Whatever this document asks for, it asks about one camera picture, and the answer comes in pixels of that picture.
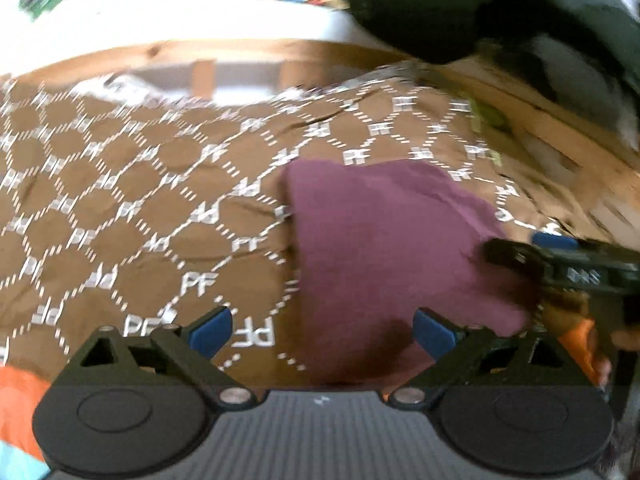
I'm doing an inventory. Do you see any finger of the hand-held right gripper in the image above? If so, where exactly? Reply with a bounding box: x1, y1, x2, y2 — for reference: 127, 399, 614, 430
484, 231, 581, 283

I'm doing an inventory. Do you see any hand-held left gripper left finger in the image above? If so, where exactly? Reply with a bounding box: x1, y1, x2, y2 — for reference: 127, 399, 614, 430
52, 306, 257, 410

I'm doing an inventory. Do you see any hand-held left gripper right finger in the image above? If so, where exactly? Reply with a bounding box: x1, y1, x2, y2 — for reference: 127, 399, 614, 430
389, 308, 593, 410

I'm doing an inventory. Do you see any purple garment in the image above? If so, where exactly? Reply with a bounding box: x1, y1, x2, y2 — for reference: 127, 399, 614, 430
284, 158, 538, 386

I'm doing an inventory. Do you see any person's right hand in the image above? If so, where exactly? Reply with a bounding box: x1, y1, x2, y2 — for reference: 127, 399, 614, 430
537, 287, 593, 336

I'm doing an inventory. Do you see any small green object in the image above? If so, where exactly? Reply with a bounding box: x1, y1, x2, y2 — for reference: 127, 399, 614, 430
470, 99, 508, 132

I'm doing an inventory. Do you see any brown hexagon patterned blanket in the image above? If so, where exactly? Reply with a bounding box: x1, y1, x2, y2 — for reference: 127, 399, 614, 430
0, 62, 581, 391

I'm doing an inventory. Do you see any orange white blue striped cloth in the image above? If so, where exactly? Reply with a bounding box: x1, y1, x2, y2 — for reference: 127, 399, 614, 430
0, 364, 58, 480

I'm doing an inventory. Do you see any dark cloth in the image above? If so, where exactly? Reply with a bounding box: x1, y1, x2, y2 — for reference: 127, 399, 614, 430
350, 0, 640, 161

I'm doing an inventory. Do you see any wooden bed frame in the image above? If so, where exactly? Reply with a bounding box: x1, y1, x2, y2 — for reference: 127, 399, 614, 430
15, 40, 640, 256

